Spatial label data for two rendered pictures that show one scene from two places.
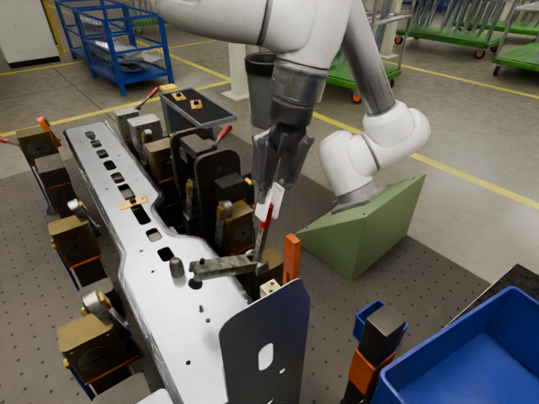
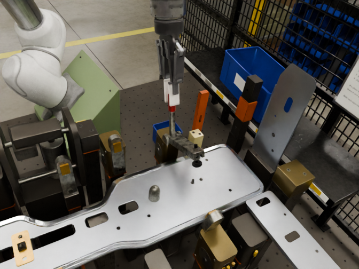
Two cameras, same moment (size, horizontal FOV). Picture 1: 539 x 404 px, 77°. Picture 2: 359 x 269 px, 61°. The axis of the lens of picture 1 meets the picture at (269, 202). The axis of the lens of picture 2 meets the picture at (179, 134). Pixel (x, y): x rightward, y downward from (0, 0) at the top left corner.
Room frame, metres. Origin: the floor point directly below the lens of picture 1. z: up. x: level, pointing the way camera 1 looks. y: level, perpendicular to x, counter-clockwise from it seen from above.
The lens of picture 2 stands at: (0.49, 0.72, 1.72)
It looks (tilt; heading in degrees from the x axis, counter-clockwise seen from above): 43 degrees down; 270
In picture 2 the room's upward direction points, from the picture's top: 9 degrees clockwise
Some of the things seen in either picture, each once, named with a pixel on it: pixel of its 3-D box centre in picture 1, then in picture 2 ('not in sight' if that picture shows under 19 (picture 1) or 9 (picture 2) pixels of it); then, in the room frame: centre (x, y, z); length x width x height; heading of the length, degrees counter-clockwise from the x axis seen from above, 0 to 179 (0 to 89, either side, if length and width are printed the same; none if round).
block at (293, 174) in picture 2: not in sight; (276, 206); (0.14, 0.09, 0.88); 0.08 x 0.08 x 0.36; 35
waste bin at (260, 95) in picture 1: (268, 91); not in sight; (3.73, 0.01, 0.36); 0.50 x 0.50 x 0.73
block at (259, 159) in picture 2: not in sight; (250, 186); (0.21, 0.00, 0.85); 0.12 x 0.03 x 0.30; 125
